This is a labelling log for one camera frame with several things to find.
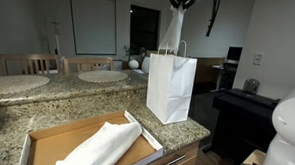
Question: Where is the white towel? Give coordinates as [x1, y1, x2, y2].
[55, 118, 144, 165]
[157, 4, 187, 59]

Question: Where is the dark window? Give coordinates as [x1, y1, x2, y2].
[128, 4, 162, 58]

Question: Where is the tall white vase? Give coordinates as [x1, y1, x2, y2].
[140, 55, 152, 75]

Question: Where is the wooden partition panel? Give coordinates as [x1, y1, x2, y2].
[194, 56, 227, 86]

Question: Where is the black computer monitor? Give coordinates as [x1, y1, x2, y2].
[226, 45, 244, 63]

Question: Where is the small potted plant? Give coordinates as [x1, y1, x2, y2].
[122, 44, 134, 62]

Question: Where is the round white vase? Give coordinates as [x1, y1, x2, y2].
[127, 59, 140, 71]

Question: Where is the black office chair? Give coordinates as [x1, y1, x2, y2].
[219, 61, 238, 91]

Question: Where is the white projector screen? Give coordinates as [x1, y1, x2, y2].
[66, 0, 120, 57]

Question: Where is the round white plate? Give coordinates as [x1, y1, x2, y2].
[77, 68, 130, 86]

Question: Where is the grey rounded appliance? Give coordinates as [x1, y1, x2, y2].
[242, 77, 261, 96]

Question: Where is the wooden dining chair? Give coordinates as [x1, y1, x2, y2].
[62, 55, 116, 77]
[0, 51, 62, 80]

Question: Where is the pale standing lamp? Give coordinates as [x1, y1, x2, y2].
[48, 18, 65, 74]

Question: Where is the black low cabinet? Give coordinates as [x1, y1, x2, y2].
[209, 86, 281, 163]

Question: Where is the wooden counter drawer front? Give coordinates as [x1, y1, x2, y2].
[135, 137, 201, 165]

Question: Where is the round woven placemat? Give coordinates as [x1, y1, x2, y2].
[0, 72, 52, 100]

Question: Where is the shallow cardboard box tray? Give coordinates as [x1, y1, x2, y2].
[18, 104, 166, 165]

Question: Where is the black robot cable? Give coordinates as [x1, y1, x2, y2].
[204, 0, 223, 39]

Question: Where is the white paper bag with handles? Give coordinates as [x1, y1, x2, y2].
[144, 38, 199, 127]

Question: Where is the white light switch plate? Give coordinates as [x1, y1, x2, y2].
[251, 52, 265, 67]

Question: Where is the metal drawer handle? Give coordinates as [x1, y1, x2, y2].
[149, 153, 187, 165]

